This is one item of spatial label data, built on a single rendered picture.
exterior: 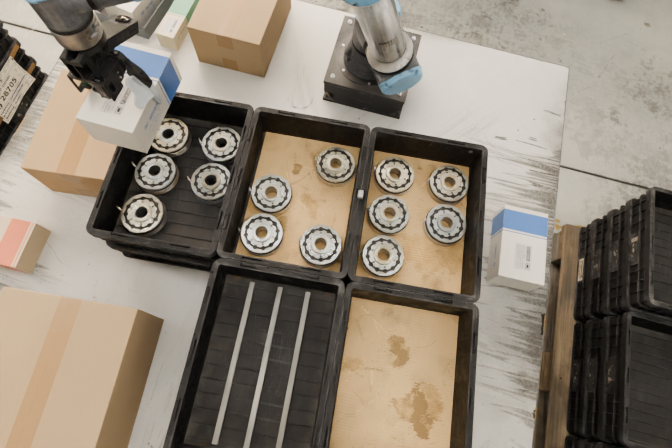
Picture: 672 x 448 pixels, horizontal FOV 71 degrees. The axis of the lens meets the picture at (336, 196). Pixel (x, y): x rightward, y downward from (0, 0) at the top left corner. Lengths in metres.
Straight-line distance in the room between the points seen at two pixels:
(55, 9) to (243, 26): 0.73
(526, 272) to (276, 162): 0.71
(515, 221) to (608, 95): 1.55
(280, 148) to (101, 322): 0.59
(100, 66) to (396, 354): 0.86
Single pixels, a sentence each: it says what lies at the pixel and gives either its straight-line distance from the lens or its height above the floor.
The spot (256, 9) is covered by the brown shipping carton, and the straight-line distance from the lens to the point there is 1.52.
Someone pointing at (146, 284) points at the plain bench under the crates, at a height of 0.70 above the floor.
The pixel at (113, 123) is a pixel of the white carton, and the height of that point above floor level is 1.13.
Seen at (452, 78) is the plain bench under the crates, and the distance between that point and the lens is 1.62.
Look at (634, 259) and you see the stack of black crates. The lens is 1.83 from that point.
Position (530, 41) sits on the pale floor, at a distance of 2.81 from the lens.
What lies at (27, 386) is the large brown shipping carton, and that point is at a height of 0.90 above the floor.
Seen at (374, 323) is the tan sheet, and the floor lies 0.83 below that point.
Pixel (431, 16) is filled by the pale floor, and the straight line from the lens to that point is 2.74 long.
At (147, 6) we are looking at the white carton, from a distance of 1.73.
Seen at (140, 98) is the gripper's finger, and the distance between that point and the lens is 1.01.
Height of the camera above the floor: 1.97
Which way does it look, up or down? 69 degrees down
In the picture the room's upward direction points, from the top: 8 degrees clockwise
